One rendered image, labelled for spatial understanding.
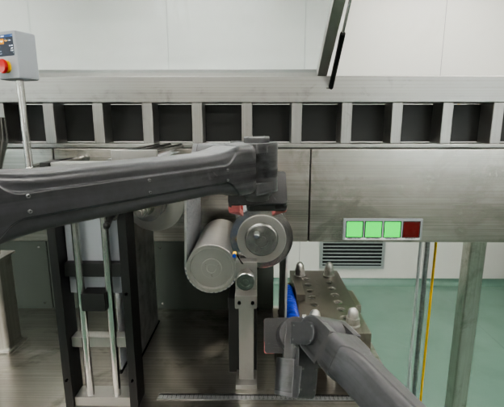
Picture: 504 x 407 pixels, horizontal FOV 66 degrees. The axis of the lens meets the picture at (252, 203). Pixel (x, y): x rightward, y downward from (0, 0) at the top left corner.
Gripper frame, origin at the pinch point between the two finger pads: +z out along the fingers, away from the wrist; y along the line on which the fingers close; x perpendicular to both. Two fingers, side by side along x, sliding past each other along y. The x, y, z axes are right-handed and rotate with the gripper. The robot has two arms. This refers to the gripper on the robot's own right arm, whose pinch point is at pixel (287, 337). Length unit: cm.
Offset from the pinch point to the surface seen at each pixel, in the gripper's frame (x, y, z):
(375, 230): 33, 31, 29
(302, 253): 83, 39, 274
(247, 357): -4.4, -8.6, 9.9
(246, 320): 3.6, -8.9, 4.9
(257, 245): 19.8, -6.6, -1.8
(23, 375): -9, -64, 16
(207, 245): 20.0, -18.1, -0.4
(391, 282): 59, 125, 287
